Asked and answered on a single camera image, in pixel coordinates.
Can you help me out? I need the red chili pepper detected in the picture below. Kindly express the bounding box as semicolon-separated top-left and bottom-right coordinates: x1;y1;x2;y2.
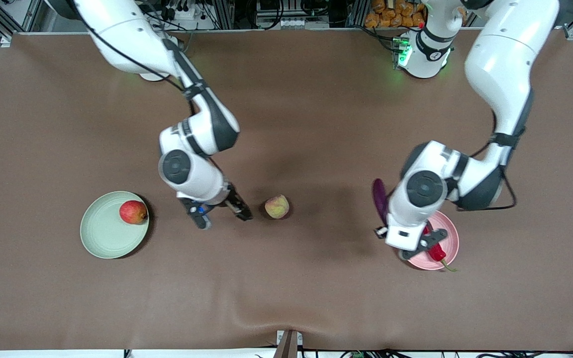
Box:
422;226;459;273

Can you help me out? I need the long purple eggplant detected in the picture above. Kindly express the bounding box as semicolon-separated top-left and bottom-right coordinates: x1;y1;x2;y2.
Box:
372;178;390;227

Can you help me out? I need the red yellow pomegranate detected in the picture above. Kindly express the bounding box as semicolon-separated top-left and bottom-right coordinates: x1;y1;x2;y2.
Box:
119;200;148;225

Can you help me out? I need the pink yellow peach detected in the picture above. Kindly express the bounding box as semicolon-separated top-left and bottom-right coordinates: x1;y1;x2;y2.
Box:
265;194;290;220

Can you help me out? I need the pink plate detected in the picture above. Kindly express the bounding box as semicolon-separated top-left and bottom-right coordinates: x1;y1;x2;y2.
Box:
406;210;460;271

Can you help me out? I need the light green plate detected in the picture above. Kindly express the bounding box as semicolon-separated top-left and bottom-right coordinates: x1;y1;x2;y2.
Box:
79;191;150;260

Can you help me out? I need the white power strip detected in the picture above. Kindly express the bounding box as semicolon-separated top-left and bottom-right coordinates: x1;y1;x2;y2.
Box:
160;0;208;21

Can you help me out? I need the white terminal block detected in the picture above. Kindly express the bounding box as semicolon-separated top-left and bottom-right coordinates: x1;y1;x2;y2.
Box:
276;17;318;30

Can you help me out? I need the pile of orange bread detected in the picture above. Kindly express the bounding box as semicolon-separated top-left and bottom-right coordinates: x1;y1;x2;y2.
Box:
365;0;427;29

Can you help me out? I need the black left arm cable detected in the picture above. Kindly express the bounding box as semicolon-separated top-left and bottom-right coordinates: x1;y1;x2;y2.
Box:
456;112;518;212

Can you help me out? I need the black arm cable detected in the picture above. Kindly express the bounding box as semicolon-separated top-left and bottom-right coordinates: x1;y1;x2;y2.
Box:
456;112;518;212
68;0;195;102

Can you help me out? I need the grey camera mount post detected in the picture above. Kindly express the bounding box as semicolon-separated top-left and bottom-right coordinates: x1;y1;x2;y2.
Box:
274;330;303;358

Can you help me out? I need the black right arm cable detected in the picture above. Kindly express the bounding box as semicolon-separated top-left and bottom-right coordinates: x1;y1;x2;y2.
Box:
68;0;195;102

